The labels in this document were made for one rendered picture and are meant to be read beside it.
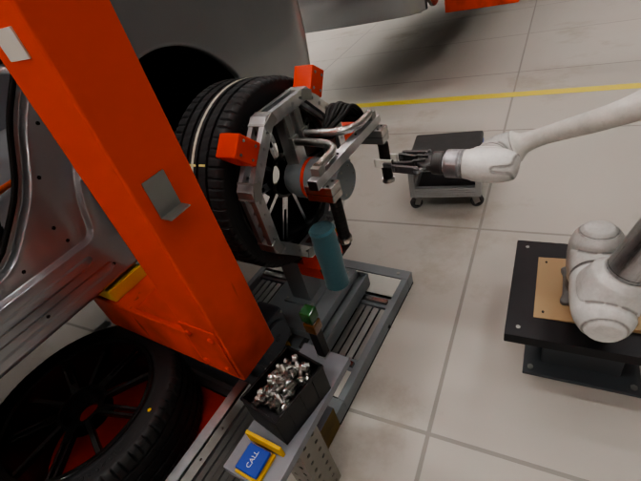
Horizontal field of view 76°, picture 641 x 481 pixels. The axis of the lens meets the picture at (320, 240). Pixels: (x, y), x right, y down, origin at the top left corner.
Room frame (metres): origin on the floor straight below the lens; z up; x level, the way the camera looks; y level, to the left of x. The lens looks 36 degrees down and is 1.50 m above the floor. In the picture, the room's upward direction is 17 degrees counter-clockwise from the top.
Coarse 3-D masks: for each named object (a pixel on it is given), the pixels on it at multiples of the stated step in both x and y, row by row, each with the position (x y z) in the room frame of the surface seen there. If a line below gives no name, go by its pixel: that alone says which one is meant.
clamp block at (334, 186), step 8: (328, 184) 0.98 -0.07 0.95; (336, 184) 0.98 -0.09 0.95; (312, 192) 1.00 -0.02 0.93; (320, 192) 0.98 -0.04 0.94; (328, 192) 0.96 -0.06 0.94; (336, 192) 0.97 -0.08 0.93; (312, 200) 1.00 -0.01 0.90; (320, 200) 0.98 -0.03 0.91; (328, 200) 0.97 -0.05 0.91; (336, 200) 0.96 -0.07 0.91
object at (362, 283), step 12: (360, 276) 1.46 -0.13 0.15; (360, 288) 1.37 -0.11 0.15; (348, 300) 1.33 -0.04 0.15; (360, 300) 1.36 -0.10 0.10; (336, 312) 1.28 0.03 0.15; (348, 312) 1.28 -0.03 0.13; (336, 324) 1.20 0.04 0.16; (300, 336) 1.21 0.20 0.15; (324, 336) 1.17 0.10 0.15; (336, 336) 1.18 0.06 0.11
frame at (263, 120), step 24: (288, 96) 1.27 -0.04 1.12; (312, 96) 1.35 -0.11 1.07; (264, 120) 1.16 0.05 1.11; (264, 144) 1.13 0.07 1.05; (336, 144) 1.48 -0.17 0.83; (240, 168) 1.12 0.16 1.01; (264, 168) 1.11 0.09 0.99; (240, 192) 1.07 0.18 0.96; (264, 216) 1.06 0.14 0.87; (264, 240) 1.07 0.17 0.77
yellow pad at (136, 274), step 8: (136, 264) 1.23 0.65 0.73; (128, 272) 1.20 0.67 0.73; (136, 272) 1.20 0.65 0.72; (144, 272) 1.22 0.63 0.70; (120, 280) 1.17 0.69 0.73; (128, 280) 1.17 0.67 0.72; (136, 280) 1.19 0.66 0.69; (112, 288) 1.13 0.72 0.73; (120, 288) 1.14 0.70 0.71; (128, 288) 1.16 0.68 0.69; (104, 296) 1.16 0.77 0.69; (112, 296) 1.12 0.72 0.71; (120, 296) 1.13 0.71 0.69
